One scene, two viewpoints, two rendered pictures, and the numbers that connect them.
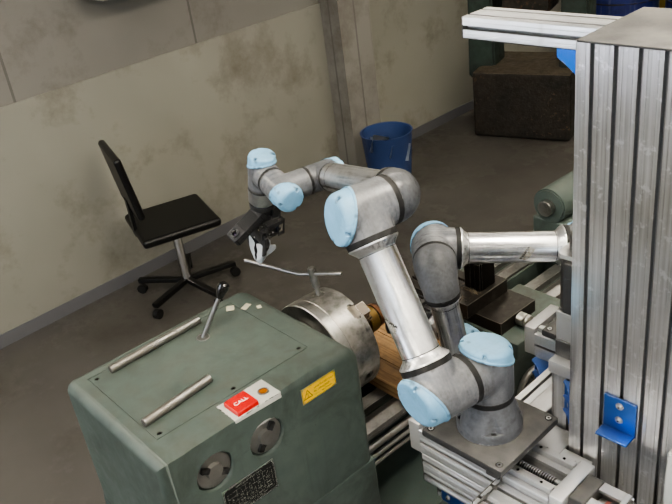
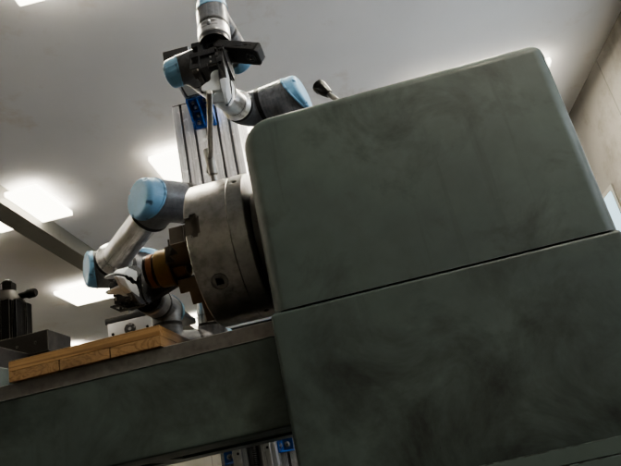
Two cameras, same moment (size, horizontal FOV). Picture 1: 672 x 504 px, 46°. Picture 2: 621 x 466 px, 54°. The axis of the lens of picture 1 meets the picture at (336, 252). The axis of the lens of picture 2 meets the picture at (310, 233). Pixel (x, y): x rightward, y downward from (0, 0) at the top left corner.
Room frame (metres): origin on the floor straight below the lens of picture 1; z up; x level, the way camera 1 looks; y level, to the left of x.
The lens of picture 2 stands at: (2.74, 1.05, 0.59)
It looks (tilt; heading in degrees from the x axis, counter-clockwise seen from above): 21 degrees up; 224
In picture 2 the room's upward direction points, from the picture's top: 12 degrees counter-clockwise
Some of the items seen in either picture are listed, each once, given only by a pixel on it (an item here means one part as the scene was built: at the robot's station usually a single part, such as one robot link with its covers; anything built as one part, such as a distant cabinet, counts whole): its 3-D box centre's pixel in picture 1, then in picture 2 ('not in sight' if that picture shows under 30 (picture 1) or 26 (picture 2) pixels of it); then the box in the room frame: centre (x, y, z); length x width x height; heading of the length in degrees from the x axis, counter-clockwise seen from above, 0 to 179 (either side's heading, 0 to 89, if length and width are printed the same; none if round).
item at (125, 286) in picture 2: not in sight; (117, 288); (2.11, -0.16, 1.06); 0.09 x 0.06 x 0.03; 38
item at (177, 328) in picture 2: not in sight; (176, 345); (1.88, -0.32, 0.97); 0.11 x 0.08 x 0.11; 175
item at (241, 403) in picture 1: (241, 404); not in sight; (1.49, 0.27, 1.26); 0.06 x 0.06 x 0.02; 38
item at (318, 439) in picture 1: (224, 421); (413, 217); (1.68, 0.36, 1.06); 0.59 x 0.48 x 0.39; 128
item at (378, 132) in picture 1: (387, 158); not in sight; (5.33, -0.46, 0.24); 0.42 x 0.38 x 0.48; 136
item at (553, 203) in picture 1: (567, 211); not in sight; (2.69, -0.89, 1.01); 0.30 x 0.20 x 0.29; 128
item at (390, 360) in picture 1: (399, 354); (127, 366); (2.11, -0.16, 0.89); 0.36 x 0.30 x 0.04; 38
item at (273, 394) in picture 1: (250, 408); not in sight; (1.51, 0.25, 1.23); 0.13 x 0.08 x 0.06; 128
